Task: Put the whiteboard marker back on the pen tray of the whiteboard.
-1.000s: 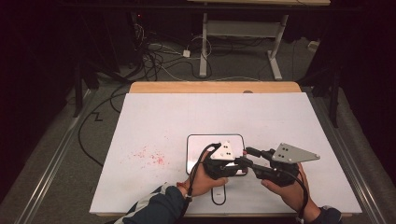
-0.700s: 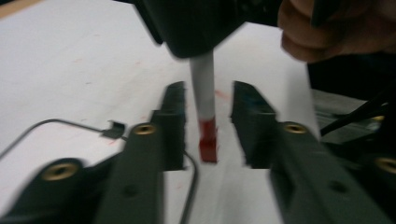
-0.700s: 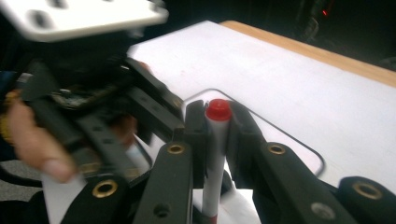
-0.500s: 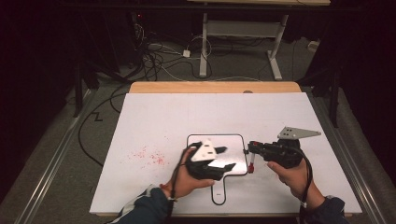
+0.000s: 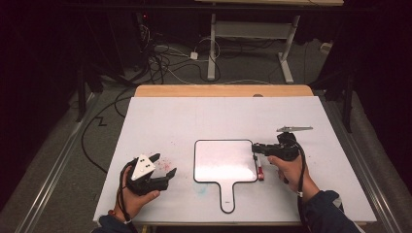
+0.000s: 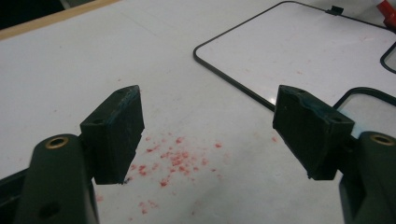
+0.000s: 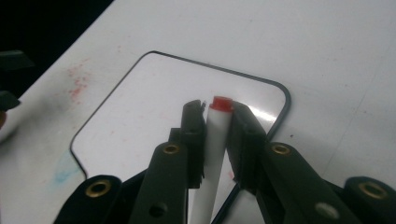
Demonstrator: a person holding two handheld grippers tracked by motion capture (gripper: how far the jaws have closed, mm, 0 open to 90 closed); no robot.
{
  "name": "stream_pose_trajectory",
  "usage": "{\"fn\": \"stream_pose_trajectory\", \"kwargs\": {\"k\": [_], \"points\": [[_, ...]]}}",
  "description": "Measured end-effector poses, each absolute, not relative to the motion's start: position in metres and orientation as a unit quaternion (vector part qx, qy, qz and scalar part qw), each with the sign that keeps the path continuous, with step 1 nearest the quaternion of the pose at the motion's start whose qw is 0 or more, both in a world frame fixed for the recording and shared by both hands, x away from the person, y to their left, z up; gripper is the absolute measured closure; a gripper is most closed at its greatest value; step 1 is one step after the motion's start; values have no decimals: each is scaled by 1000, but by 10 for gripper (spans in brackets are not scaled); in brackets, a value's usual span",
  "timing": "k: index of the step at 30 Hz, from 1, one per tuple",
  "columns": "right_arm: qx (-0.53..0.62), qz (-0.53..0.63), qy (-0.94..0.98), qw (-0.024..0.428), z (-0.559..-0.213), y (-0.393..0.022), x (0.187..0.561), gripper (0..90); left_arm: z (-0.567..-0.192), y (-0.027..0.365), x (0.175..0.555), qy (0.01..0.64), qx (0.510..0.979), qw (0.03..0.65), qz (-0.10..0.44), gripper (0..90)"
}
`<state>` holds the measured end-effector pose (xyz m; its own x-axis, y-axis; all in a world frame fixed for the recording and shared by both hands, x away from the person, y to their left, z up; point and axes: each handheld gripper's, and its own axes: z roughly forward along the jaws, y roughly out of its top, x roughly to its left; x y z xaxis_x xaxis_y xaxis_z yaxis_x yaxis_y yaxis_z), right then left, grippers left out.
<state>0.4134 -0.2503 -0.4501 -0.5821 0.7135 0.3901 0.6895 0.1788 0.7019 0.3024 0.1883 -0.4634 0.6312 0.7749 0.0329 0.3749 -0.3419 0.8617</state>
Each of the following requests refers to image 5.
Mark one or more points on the person's right hand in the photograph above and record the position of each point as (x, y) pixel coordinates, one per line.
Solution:
(291, 171)

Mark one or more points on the person's left hand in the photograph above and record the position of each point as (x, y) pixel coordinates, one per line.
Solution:
(134, 204)

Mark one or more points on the metal floor rail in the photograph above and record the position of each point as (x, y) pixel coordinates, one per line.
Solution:
(55, 168)
(372, 191)

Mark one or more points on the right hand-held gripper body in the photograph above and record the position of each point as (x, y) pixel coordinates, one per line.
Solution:
(286, 149)

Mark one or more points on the black metal stand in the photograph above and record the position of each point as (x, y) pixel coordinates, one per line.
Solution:
(348, 106)
(81, 97)

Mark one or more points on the white table cover sheet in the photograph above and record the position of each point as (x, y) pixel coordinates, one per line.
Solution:
(194, 119)

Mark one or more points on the red wristband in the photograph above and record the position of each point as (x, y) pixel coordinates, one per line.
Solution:
(113, 213)

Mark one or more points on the white metal frame desk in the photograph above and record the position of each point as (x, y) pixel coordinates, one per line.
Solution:
(212, 48)

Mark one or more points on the white power adapter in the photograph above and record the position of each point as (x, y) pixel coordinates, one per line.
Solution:
(194, 55)

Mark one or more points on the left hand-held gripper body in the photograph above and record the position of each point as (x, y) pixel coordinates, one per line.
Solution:
(142, 168)

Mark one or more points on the white power strip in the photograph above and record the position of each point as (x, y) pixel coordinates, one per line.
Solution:
(326, 48)

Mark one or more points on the wooden table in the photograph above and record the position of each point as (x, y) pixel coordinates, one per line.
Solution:
(210, 90)

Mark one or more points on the red whiteboard marker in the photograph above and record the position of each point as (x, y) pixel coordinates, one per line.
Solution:
(260, 174)

